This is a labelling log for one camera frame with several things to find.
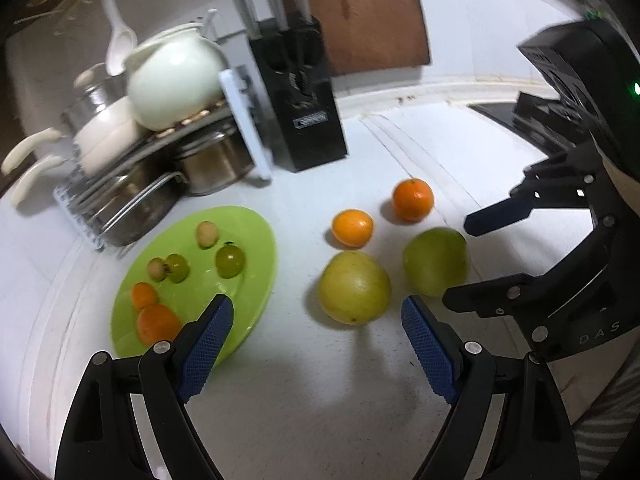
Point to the white ceramic pot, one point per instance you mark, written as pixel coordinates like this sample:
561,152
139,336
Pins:
174,75

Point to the small brown longan fruit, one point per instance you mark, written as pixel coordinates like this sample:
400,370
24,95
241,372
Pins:
206,234

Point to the white saucepan lower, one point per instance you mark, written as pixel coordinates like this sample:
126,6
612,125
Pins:
25,183

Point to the metal corner shelf rack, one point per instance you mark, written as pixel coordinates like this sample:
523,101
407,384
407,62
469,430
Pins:
241,112

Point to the green apple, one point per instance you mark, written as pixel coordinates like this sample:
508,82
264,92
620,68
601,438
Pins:
435,260

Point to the large orange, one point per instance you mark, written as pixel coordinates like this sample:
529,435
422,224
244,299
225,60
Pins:
157,323

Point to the black knife block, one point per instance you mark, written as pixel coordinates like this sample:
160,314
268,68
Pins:
291,57

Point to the green plastic plate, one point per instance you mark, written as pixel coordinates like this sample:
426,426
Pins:
249,291

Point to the small green tomato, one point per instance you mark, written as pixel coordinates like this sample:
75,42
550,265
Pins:
176,268
229,260

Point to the yellow-green pear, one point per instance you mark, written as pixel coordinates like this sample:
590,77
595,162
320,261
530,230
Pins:
354,289

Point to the white plastic ladle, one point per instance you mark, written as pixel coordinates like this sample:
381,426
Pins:
123,39

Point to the small orange tangerine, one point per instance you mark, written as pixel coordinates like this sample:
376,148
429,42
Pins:
352,228

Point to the steel pot with lid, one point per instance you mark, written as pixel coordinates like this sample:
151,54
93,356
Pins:
100,103

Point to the beaded wooden trivet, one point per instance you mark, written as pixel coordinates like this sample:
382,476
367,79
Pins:
191,119

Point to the steel pot left bottom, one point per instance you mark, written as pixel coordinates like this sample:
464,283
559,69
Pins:
126,206

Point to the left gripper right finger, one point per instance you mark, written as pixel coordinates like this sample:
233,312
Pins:
463,376

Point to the white saucepan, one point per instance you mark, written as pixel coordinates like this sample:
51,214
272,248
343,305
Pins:
100,142
25,183

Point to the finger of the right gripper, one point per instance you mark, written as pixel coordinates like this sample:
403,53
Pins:
492,297
498,216

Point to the steel pot right bottom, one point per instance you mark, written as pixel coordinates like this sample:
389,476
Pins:
214,160

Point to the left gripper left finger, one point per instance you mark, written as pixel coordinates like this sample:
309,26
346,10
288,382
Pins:
170,374

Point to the wooden cutting board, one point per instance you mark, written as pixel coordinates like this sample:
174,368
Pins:
367,35

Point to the white saucepan upper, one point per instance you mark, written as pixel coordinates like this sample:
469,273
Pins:
100,142

